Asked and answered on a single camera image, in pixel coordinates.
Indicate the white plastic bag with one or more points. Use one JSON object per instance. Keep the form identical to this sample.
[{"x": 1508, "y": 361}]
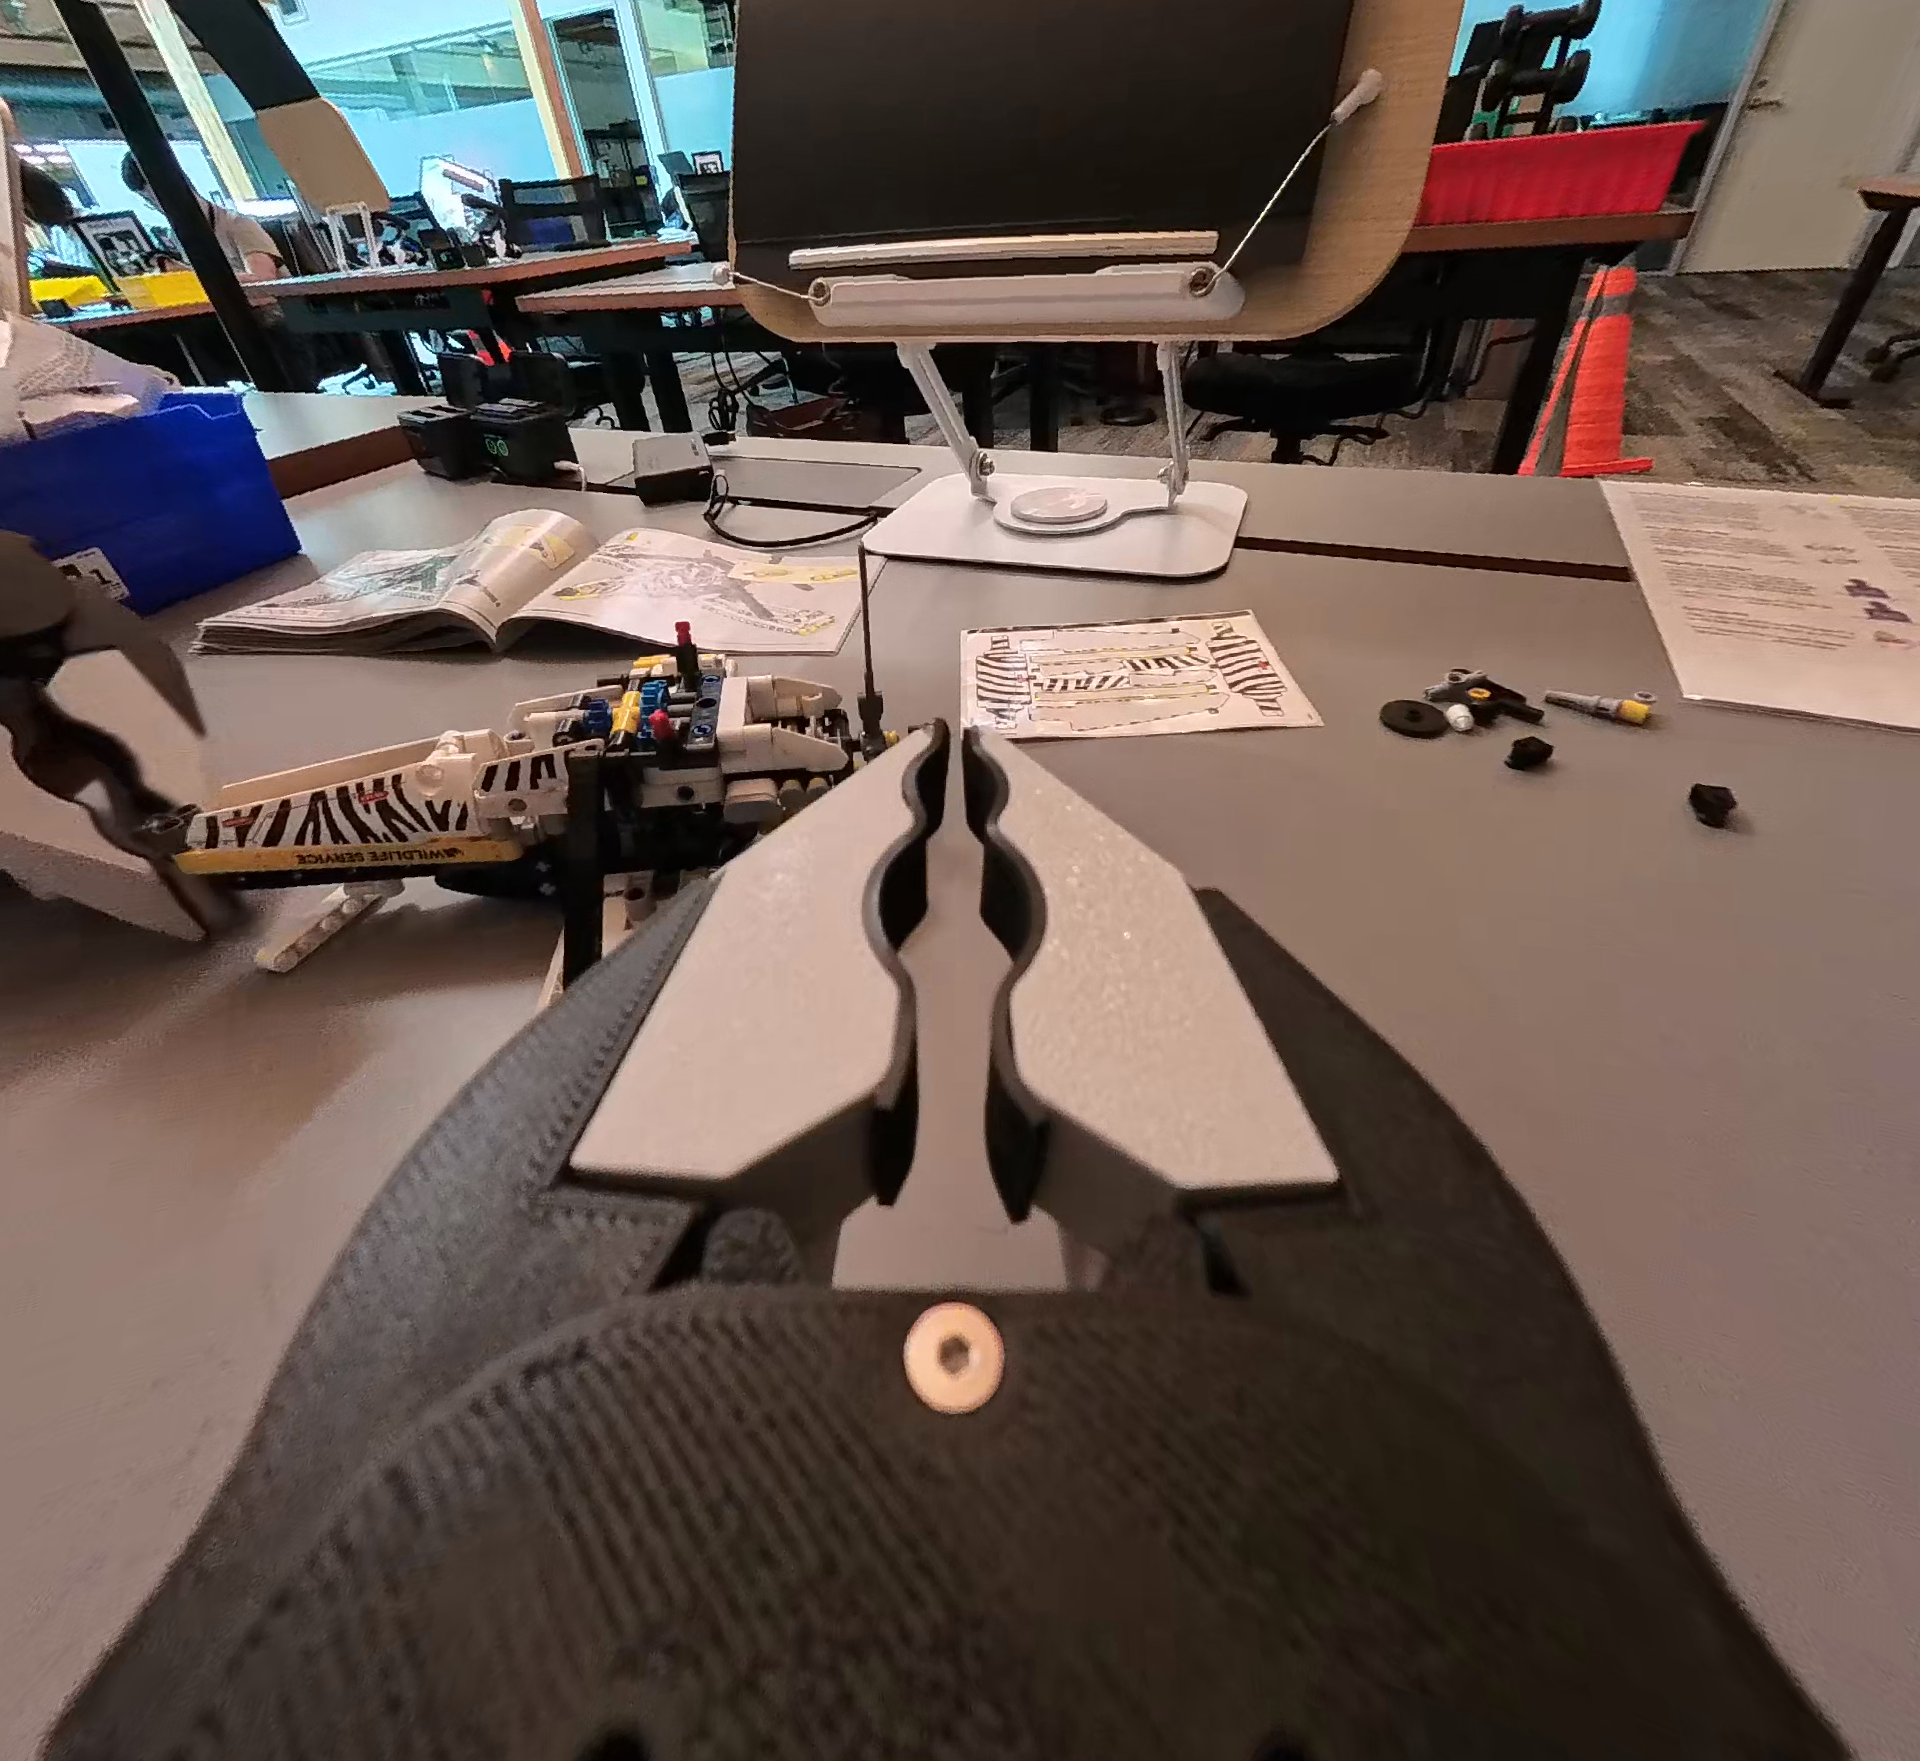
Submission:
[{"x": 69, "y": 366}]

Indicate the black office chair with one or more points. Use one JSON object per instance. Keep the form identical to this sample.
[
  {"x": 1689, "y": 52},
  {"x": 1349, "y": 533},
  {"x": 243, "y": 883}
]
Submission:
[{"x": 1304, "y": 396}]

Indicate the orange safety barrier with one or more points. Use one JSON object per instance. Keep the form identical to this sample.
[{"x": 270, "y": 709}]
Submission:
[{"x": 1591, "y": 366}]

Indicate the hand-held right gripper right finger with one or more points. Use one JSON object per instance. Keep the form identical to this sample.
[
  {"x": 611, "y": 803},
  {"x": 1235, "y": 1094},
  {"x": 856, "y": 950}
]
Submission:
[{"x": 1168, "y": 1026}]

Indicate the open instruction booklet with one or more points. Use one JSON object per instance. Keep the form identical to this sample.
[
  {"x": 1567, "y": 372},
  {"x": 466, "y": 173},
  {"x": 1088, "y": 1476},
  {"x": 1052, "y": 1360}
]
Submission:
[{"x": 450, "y": 591}]

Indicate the black monitor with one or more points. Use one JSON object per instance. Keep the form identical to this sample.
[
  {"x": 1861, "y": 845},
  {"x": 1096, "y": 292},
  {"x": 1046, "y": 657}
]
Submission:
[{"x": 1049, "y": 37}]

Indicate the black tan curved panel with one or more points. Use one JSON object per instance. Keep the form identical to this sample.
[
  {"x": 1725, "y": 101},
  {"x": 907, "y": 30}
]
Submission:
[{"x": 285, "y": 97}]

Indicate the black equipment rack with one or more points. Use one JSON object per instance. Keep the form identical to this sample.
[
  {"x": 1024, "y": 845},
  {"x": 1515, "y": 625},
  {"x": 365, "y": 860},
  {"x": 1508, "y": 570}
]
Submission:
[{"x": 1523, "y": 66}]

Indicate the zebra striped lego plane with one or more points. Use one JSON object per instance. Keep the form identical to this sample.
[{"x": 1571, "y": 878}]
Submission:
[{"x": 374, "y": 817}]

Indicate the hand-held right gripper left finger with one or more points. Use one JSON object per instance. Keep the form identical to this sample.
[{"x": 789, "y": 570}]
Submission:
[{"x": 750, "y": 1026}]

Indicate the yellow bin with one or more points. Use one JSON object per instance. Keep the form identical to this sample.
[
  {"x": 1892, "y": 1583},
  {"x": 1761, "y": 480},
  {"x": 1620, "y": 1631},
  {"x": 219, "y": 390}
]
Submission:
[{"x": 120, "y": 290}]

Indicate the black angular lego piece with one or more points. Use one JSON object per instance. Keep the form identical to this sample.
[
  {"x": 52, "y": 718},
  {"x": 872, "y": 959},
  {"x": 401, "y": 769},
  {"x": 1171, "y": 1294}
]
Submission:
[
  {"x": 1712, "y": 806},
  {"x": 1526, "y": 754}
]

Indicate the printed paper sheet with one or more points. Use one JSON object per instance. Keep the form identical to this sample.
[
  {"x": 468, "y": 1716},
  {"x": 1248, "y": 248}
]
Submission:
[{"x": 1769, "y": 605}]

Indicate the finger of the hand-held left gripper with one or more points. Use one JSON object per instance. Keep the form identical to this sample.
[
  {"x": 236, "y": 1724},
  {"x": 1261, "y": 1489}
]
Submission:
[{"x": 74, "y": 854}]

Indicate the black battery charger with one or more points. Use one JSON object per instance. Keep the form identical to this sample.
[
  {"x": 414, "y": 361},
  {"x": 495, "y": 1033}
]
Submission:
[
  {"x": 521, "y": 441},
  {"x": 439, "y": 441}
]

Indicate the blue plastic bin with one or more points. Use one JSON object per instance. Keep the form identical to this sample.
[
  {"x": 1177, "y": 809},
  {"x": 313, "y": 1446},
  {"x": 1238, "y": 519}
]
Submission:
[{"x": 150, "y": 500}]

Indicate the long wooden desk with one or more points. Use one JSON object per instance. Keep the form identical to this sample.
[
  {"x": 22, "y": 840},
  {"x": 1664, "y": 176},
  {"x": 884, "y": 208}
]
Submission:
[{"x": 450, "y": 269}]

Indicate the grey lego connector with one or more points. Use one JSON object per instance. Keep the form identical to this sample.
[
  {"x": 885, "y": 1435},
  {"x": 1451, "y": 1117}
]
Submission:
[{"x": 1454, "y": 686}]

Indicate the black power adapter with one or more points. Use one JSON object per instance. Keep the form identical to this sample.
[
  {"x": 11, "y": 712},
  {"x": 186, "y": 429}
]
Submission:
[{"x": 673, "y": 469}]

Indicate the grey yellow lego axle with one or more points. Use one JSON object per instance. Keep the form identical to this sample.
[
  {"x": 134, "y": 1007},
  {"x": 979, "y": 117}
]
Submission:
[{"x": 1597, "y": 707}]

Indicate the black lego piece yellow stud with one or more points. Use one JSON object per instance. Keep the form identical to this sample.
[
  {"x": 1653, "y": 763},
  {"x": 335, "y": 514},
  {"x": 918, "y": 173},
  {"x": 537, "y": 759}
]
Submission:
[{"x": 1511, "y": 706}]

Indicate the zebra sticker sheet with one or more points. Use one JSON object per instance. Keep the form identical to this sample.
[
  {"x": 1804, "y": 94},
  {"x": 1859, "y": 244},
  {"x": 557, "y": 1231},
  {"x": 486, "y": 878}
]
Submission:
[{"x": 1139, "y": 683}]

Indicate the red storage bin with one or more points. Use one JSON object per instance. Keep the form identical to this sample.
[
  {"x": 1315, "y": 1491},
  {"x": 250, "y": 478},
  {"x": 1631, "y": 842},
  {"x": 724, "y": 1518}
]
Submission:
[{"x": 1560, "y": 170}]

